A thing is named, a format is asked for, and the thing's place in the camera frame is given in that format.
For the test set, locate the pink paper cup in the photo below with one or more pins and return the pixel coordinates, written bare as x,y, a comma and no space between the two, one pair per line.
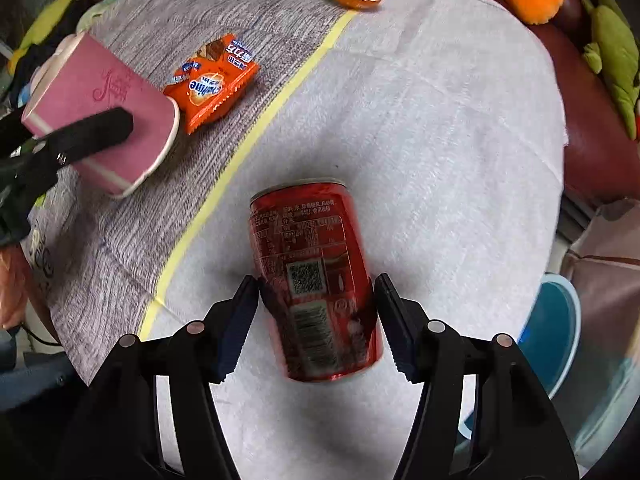
100,85

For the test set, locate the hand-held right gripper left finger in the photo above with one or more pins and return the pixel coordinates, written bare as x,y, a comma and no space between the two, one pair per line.
235,330

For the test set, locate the blue round trash bin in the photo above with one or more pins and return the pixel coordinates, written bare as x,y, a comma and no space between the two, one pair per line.
550,340

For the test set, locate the yellow green cloth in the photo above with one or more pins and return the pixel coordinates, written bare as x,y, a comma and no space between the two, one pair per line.
50,20

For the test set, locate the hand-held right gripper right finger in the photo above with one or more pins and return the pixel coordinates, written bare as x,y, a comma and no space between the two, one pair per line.
400,330

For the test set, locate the red drink can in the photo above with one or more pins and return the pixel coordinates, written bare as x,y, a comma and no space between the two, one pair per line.
305,240

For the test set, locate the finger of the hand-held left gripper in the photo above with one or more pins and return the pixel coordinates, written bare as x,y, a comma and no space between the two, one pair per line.
95,132

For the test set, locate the orange snack packet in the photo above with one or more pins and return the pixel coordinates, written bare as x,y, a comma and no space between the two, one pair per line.
215,85

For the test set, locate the grey tablecloth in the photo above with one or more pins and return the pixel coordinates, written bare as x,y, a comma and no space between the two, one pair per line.
450,135

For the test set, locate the maroon leather sofa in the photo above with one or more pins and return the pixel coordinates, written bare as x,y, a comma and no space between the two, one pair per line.
585,160

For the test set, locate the green plush toy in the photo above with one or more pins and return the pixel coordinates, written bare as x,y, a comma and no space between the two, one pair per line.
615,45

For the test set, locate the dark blue cloth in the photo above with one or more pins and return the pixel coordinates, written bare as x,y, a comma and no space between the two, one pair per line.
30,380

